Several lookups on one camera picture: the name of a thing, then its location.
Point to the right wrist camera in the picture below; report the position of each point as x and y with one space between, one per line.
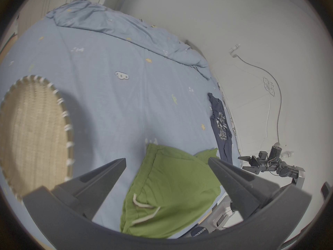
263 155

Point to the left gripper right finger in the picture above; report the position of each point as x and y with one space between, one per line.
242 189

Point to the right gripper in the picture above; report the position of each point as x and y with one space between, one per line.
262 165

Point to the pale blue quilt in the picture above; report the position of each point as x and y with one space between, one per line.
117 22

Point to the dark blue printed T-shirt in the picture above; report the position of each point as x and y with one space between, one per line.
221 129

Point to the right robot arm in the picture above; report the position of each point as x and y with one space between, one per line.
286 170

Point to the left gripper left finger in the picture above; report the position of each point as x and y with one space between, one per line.
96 186

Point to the green shorts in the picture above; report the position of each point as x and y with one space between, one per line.
171 186

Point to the round woven basket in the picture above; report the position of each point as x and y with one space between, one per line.
31 139

